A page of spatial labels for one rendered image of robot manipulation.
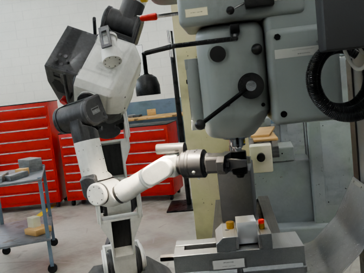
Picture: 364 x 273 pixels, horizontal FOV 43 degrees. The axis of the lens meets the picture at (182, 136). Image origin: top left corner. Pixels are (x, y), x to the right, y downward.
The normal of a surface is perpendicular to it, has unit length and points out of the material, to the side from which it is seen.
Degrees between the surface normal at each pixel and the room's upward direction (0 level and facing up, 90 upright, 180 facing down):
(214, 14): 90
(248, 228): 90
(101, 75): 57
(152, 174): 92
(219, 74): 90
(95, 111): 80
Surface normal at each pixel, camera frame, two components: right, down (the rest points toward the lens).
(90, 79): 0.13, -0.46
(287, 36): -0.10, 0.12
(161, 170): -0.34, 0.18
